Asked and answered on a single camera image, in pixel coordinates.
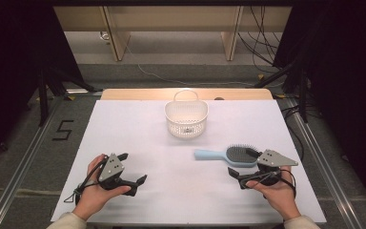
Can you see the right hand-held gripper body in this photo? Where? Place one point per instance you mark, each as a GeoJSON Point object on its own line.
{"type": "Point", "coordinates": [274, 158]}

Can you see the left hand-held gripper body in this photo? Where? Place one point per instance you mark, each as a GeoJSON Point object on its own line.
{"type": "Point", "coordinates": [111, 168]}

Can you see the light blue hairbrush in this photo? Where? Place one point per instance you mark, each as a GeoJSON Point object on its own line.
{"type": "Point", "coordinates": [209, 155]}

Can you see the white plastic basket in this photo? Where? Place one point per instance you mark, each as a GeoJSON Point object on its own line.
{"type": "Point", "coordinates": [186, 113]}

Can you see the person's left hand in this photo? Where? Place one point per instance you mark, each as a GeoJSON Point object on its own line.
{"type": "Point", "coordinates": [92, 194]}

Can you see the person's right hand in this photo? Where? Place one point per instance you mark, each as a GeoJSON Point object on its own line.
{"type": "Point", "coordinates": [278, 197]}

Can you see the white table cover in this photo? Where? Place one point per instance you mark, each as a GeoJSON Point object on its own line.
{"type": "Point", "coordinates": [158, 178]}

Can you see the wooden table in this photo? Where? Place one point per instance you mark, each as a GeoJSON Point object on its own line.
{"type": "Point", "coordinates": [133, 94]}

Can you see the round table grommet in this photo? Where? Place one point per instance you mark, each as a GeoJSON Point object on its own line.
{"type": "Point", "coordinates": [219, 98]}

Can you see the black metal stand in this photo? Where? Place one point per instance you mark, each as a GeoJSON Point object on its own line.
{"type": "Point", "coordinates": [303, 98]}
{"type": "Point", "coordinates": [43, 101]}

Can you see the black curtain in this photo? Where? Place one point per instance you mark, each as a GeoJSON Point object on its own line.
{"type": "Point", "coordinates": [346, 79]}
{"type": "Point", "coordinates": [9, 63]}

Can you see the aluminium floor rail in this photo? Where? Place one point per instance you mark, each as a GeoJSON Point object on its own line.
{"type": "Point", "coordinates": [19, 171]}
{"type": "Point", "coordinates": [324, 165]}

